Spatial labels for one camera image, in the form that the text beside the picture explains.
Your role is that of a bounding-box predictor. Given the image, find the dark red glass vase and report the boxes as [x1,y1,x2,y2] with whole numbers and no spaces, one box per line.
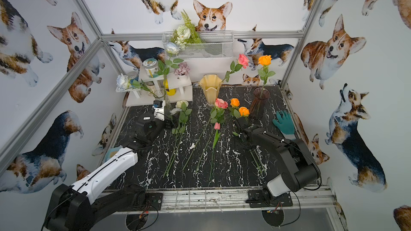
[249,87,270,119]

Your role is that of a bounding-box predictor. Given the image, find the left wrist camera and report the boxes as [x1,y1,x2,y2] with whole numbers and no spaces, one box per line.
[153,100,165,121]

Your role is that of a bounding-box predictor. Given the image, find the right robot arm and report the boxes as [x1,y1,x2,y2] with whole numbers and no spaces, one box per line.
[234,117,321,206]

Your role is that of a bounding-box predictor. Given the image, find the clear jar green lid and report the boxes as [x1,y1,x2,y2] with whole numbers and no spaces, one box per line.
[143,58,159,78]

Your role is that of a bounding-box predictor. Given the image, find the small glass jar under shelf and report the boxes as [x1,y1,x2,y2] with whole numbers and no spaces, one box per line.
[146,81,156,96]

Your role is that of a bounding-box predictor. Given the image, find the pink rose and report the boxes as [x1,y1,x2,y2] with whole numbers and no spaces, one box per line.
[182,98,228,171]
[222,54,249,83]

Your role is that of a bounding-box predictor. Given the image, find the blue label tin can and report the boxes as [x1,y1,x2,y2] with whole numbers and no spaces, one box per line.
[127,71,139,83]

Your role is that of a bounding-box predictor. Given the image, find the pink tulip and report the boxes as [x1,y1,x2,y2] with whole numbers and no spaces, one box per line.
[209,122,220,181]

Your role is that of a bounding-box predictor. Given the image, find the yellow fluted vase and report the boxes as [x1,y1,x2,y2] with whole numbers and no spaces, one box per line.
[199,74,223,105]

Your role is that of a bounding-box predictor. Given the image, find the clear ribbed glass vase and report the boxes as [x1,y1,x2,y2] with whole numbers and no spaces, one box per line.
[154,89,171,111]

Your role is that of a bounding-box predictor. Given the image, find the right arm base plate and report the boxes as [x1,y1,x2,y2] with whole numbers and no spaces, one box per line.
[245,189,293,208]

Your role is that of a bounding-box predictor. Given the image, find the small purple flower pot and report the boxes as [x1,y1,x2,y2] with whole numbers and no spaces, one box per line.
[174,62,190,76]

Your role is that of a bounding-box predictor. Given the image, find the yellow bottle under shelf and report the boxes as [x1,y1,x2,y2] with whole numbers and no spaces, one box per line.
[163,80,176,96]

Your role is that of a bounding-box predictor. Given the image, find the white wire wall basket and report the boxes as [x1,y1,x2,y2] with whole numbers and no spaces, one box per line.
[167,31,234,59]

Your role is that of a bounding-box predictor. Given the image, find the teal rubber glove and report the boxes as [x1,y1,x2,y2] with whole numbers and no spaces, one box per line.
[272,111,295,136]

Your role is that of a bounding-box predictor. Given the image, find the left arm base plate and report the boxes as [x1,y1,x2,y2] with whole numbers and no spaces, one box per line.
[142,192,164,211]

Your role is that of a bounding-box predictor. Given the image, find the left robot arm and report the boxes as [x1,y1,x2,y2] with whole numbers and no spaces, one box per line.
[42,112,167,231]

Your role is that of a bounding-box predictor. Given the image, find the white tiered shelf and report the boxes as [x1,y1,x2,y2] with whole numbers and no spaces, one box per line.
[116,69,193,107]

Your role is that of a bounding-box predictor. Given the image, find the green fern white flower bouquet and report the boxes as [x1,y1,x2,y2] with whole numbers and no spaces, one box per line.
[170,10,203,50]

